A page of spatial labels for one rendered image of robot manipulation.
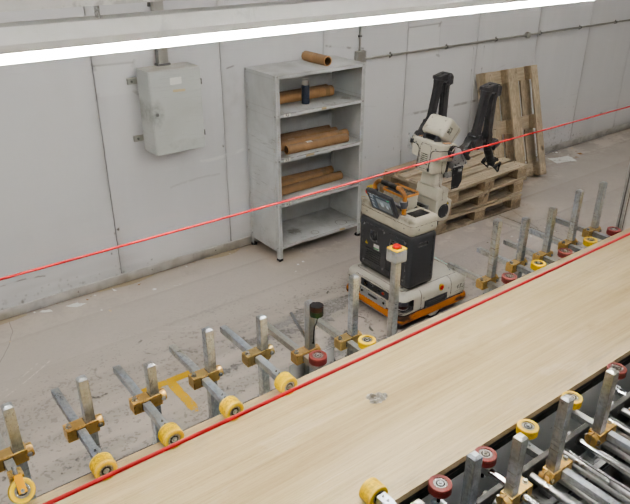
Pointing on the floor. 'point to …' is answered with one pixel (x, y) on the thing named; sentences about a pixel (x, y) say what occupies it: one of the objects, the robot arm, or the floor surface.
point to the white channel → (47, 4)
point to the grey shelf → (351, 93)
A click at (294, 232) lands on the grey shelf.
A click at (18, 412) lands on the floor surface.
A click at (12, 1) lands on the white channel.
